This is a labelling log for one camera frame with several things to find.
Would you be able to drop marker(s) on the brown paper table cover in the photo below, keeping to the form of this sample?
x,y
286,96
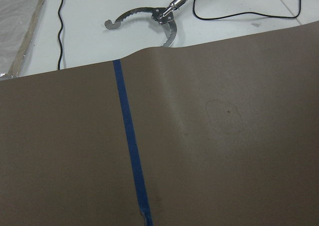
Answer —
x,y
227,134

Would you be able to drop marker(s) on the metal reacher grabber tool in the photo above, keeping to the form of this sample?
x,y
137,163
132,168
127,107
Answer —
x,y
162,15

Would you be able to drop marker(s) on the clear plastic bag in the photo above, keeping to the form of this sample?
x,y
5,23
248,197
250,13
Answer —
x,y
18,23

